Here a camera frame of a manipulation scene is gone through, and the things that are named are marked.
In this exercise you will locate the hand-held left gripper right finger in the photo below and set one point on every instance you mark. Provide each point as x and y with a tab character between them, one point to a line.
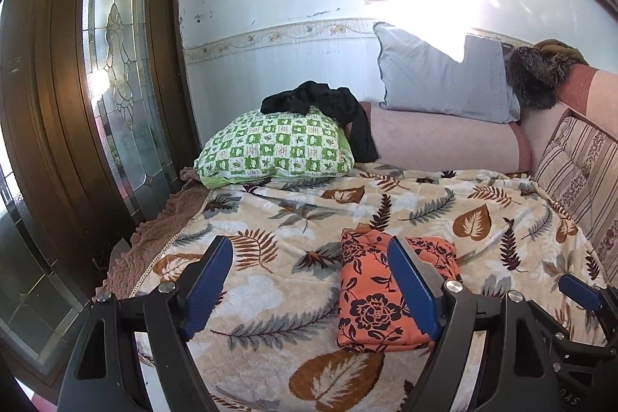
415	291

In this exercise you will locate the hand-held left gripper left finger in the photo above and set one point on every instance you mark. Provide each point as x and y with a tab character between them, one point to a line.
210	286

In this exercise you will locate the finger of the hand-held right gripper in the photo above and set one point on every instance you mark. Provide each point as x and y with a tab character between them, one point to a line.
548	320
579	291

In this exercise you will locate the orange floral dress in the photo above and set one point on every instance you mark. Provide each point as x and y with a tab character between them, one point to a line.
371	291

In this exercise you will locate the leaf print blanket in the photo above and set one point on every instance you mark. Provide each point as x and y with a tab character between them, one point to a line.
270	296

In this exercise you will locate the brown quilted bedspread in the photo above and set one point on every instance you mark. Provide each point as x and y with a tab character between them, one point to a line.
164	223

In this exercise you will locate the striped floral cushion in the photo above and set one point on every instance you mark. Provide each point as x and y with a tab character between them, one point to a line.
569	170

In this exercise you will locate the pink seat cushion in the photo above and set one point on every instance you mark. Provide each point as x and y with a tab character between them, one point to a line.
444	141

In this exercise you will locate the green checked pillow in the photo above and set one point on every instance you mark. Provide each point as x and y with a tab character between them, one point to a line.
275	146

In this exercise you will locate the pink sofa backrest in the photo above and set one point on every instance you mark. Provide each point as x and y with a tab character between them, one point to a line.
591	93

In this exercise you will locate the black garment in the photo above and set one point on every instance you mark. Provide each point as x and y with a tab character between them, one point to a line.
333	100

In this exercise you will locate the light blue pillow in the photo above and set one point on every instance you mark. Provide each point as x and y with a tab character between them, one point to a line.
434	79

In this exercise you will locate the dark furry throw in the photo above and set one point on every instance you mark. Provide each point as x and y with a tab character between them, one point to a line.
533	76

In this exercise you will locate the olive brown cloth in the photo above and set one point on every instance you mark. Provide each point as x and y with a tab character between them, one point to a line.
562	51

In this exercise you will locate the wooden door with leaded glass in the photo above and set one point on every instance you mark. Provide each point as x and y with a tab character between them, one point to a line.
53	103

